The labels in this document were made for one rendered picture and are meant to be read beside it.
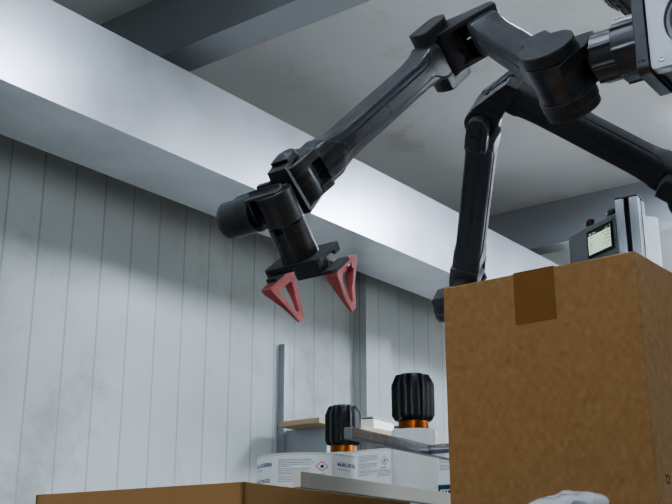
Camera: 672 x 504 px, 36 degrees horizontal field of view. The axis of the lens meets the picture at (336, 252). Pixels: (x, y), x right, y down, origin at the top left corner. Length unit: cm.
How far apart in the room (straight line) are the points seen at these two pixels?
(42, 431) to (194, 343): 116
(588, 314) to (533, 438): 15
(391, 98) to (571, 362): 66
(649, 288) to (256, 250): 545
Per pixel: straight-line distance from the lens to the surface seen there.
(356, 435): 126
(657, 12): 140
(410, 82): 169
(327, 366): 690
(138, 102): 480
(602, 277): 115
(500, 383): 118
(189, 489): 97
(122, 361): 559
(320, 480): 132
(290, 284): 159
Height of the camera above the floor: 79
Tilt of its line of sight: 18 degrees up
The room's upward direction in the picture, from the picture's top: straight up
